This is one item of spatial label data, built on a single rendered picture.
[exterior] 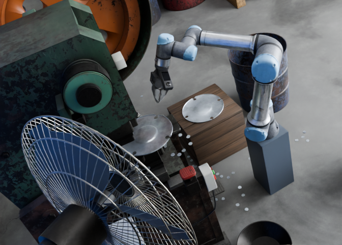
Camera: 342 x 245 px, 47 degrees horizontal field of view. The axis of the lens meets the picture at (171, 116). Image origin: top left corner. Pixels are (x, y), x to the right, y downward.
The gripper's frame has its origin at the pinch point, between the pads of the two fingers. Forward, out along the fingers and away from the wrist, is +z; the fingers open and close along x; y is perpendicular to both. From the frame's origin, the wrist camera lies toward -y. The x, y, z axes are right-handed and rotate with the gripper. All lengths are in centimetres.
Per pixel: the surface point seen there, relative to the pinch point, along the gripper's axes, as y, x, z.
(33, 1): 322, 40, 54
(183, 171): -42.1, 0.9, 11.9
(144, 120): 1.0, 6.0, 11.9
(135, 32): 22.8, 8.8, -28.6
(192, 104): 49, -46, 35
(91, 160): -86, 52, -38
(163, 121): -6.7, -1.2, 8.5
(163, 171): -31.4, 5.7, 20.2
